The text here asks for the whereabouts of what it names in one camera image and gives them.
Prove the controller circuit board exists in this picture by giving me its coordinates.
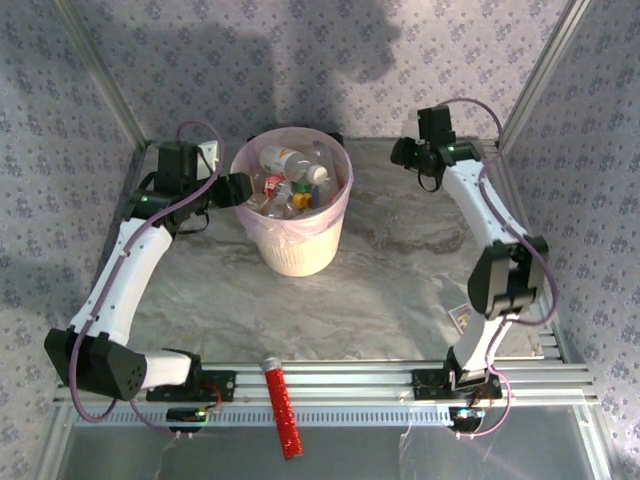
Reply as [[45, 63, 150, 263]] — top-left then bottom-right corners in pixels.
[[165, 407, 209, 434], [448, 405, 485, 434]]

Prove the grey slotted cable duct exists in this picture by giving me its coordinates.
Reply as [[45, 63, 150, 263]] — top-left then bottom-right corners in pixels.
[[74, 404, 585, 427]]

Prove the aluminium front frame rail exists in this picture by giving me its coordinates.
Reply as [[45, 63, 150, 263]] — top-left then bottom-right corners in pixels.
[[53, 362, 599, 406]]

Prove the red glitter tube silver cap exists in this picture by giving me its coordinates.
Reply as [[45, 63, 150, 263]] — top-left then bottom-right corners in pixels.
[[260, 352, 305, 460]]

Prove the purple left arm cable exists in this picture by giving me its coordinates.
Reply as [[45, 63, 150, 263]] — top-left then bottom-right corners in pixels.
[[69, 121, 225, 441]]

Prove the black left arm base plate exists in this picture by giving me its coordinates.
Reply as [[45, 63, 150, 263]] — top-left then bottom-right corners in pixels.
[[145, 368, 237, 404]]

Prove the pink translucent bin liner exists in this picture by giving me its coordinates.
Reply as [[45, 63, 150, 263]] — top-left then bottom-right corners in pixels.
[[233, 127, 354, 247]]

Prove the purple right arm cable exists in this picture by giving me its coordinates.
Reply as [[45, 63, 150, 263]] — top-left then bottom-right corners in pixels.
[[442, 97, 560, 441]]

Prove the cream ribbed plastic bin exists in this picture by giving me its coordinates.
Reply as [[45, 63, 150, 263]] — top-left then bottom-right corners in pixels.
[[233, 127, 354, 278]]

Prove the white bottle orange logo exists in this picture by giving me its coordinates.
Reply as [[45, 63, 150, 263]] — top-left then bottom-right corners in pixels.
[[259, 144, 330, 185]]

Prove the small colourful card box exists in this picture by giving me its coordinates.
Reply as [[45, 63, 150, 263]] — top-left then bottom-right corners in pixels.
[[448, 305, 474, 334]]

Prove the right controller circuit board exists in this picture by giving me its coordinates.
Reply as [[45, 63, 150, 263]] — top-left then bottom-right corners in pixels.
[[448, 405, 485, 434]]

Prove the black hard case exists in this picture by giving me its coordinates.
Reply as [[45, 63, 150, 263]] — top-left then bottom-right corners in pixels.
[[247, 129, 344, 145]]

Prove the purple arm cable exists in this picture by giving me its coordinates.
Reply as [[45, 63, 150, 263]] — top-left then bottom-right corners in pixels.
[[442, 97, 560, 441], [69, 121, 225, 441]]

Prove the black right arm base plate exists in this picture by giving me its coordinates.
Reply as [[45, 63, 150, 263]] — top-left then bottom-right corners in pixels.
[[412, 368, 503, 401]]

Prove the aluminium frame post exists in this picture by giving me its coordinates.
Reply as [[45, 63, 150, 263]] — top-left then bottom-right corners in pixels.
[[52, 0, 154, 151], [494, 0, 594, 154]]

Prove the left controller circuit board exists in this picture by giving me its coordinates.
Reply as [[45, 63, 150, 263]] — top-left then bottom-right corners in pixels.
[[165, 407, 209, 434]]

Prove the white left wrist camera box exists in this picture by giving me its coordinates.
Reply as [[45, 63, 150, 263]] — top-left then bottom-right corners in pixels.
[[196, 141, 222, 172]]

